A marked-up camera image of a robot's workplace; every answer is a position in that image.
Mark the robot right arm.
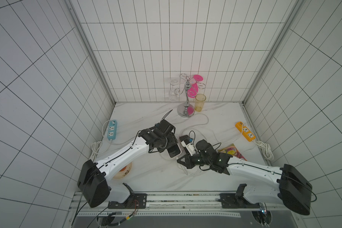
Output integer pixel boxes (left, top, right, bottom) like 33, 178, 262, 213
177, 139, 313, 216

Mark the blue power strip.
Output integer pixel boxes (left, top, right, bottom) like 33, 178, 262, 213
107, 120, 117, 140

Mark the white blue-strip power cord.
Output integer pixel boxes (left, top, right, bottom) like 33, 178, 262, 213
90, 119, 115, 162

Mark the orange power strip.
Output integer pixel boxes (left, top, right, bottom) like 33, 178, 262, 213
235, 122, 256, 142

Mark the metal base rail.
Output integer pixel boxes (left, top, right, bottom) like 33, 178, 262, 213
71, 191, 274, 218

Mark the phone pink case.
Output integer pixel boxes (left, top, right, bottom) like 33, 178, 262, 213
167, 144, 181, 158
179, 135, 191, 147

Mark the yellow drinking glass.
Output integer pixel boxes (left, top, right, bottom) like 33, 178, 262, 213
194, 94, 206, 112

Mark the pink wine glass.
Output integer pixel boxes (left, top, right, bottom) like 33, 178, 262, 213
187, 75, 203, 98

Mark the clear wine glass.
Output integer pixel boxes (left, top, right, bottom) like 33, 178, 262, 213
169, 78, 180, 103

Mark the silver glass holder stand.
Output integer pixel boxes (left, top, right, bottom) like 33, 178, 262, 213
176, 73, 205, 118

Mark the colourful candy bag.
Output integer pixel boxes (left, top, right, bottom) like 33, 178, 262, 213
218, 143, 246, 161

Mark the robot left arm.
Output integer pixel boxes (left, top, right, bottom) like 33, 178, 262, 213
78, 119, 178, 208

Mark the white orange-strip power cord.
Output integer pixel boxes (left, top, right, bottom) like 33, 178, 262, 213
253, 139, 274, 162

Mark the white charging cable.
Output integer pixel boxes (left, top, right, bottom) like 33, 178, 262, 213
175, 112, 240, 175

